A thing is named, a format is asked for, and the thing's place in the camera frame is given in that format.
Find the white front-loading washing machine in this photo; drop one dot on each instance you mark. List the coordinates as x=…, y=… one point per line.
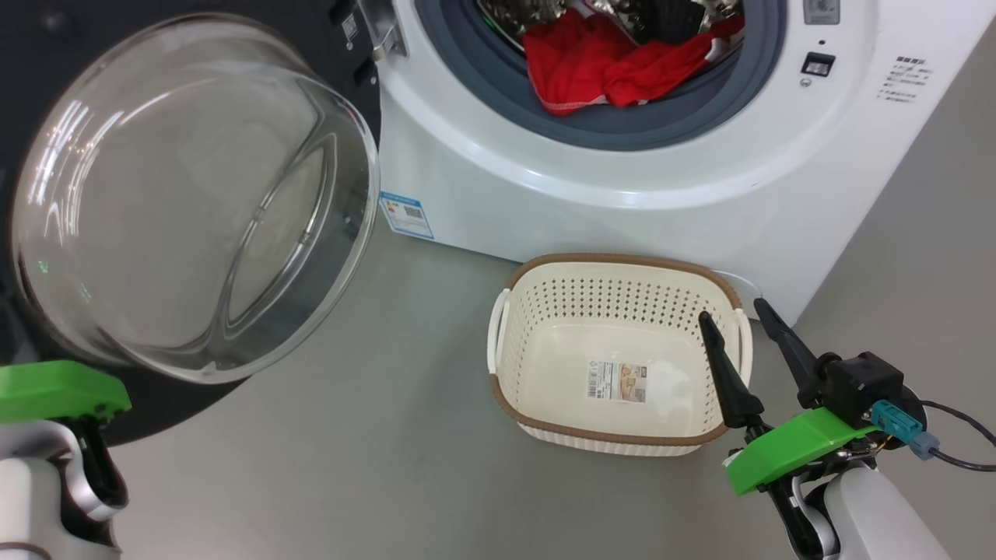
x=622, y=187

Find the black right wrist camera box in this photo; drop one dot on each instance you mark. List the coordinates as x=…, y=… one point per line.
x=860, y=385

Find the red and white garment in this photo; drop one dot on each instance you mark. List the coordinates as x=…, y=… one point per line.
x=576, y=62

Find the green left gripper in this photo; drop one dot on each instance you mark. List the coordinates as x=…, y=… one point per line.
x=54, y=389

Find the blue energy label sticker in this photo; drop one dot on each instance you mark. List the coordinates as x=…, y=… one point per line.
x=406, y=215

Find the round glass washing machine door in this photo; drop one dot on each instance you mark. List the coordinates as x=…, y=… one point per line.
x=194, y=202

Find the printed product label with barcode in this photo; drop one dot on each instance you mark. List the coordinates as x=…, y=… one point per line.
x=616, y=381

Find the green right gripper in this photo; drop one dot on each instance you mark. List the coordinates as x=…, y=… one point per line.
x=794, y=447

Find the cream perforated laundry basket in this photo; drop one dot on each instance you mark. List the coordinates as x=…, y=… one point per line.
x=607, y=342

